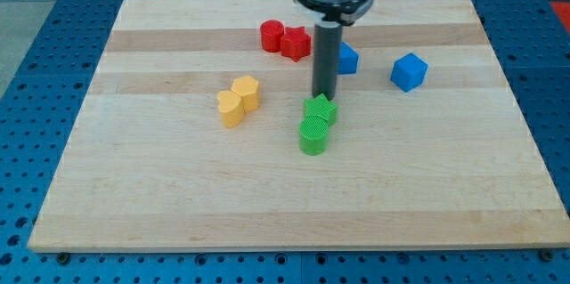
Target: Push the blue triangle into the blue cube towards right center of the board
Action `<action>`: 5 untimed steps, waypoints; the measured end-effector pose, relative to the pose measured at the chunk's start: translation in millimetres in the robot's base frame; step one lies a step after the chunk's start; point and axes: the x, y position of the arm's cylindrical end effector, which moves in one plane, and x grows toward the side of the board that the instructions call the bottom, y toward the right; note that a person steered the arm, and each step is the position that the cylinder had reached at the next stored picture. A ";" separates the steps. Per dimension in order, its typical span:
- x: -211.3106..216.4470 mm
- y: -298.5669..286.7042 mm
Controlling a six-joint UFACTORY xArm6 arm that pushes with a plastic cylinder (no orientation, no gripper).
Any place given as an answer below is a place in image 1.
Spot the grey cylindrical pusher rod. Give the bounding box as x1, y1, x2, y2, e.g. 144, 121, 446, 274
312, 21, 342, 101

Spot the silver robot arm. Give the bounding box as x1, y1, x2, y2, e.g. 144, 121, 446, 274
294, 0, 375, 101

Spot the wooden board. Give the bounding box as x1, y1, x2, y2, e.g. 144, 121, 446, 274
28, 0, 569, 253

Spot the green cylinder block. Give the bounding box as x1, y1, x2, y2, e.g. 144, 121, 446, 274
298, 116, 329, 156

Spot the red cylinder block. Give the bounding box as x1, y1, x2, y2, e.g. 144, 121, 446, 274
260, 20, 285, 53

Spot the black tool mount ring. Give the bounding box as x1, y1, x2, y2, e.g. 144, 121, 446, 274
294, 0, 375, 26

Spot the red star block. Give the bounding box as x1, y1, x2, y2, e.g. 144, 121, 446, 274
281, 27, 311, 62

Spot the yellow hexagon block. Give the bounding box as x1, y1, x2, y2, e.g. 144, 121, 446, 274
232, 76, 261, 112

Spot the blue triangle block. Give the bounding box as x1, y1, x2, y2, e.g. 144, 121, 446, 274
338, 42, 359, 75

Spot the green star block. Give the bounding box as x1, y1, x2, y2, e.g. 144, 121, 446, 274
304, 93, 338, 126

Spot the blue cube block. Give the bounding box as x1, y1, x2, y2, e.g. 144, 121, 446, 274
390, 53, 428, 93

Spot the yellow heart block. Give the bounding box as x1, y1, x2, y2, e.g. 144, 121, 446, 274
216, 90, 245, 128

